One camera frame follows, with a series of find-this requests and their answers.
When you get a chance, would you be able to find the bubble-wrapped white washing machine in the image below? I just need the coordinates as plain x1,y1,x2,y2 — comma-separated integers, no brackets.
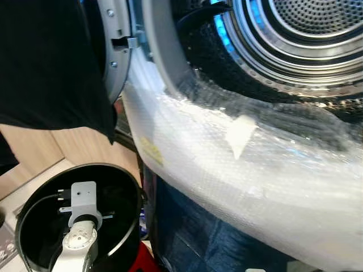
113,0,363,272

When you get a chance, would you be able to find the perforated steel washer drum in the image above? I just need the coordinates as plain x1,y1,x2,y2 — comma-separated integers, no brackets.
176,0,363,122

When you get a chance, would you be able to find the beige masking tape piece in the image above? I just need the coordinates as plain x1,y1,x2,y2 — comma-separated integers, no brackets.
226,115,257,160

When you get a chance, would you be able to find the blue plastic tarp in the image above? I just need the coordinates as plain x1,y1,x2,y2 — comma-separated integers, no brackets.
142,167,318,272

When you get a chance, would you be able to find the yellow sticker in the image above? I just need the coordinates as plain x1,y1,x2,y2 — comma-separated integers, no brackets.
139,136,165,168

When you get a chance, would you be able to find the grey washer door gasket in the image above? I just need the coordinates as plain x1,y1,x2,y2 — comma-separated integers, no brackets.
141,0,196,100

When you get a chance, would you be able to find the black plastic bucket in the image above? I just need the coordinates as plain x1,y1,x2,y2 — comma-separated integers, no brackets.
14,163,142,272

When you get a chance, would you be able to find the red plastic stool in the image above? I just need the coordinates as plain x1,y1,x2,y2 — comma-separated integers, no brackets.
128,241,159,272

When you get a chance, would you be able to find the grey round washer door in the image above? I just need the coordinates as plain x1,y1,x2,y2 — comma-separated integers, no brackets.
94,0,140,105

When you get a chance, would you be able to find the black hanging garment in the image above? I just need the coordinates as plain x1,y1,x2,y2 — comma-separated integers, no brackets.
0,0,119,176

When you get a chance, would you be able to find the light wooden cabinet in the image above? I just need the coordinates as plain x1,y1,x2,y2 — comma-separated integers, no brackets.
0,99,142,200

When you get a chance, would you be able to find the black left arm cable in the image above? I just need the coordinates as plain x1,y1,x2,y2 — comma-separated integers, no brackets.
17,190,71,227

